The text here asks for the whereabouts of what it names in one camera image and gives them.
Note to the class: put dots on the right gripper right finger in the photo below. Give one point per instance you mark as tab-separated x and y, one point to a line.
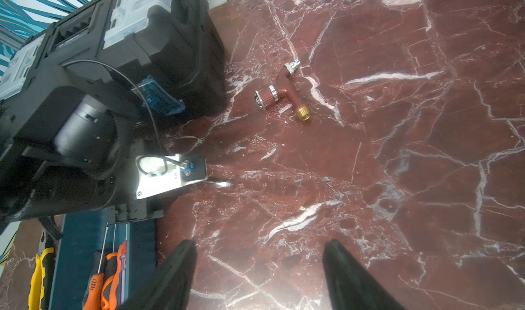
350	286

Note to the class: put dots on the black plastic toolbox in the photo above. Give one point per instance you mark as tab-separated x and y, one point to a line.
166	50

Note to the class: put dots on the large orange black screwdriver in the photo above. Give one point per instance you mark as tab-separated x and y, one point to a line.
95	287

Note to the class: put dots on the small orange screwdriver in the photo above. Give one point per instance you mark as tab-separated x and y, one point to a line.
110	271

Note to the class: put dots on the yellow black pliers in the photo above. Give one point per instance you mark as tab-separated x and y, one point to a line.
42	281

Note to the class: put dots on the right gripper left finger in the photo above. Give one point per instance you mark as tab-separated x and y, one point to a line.
170	286

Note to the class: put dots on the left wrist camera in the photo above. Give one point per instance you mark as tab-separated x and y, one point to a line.
159	174

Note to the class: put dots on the red brass pipe fitting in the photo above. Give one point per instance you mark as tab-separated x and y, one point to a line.
283	88

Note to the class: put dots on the teal rectangular storage tray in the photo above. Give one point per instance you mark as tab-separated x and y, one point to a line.
77	259

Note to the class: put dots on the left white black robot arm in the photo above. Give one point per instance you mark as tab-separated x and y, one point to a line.
68	146

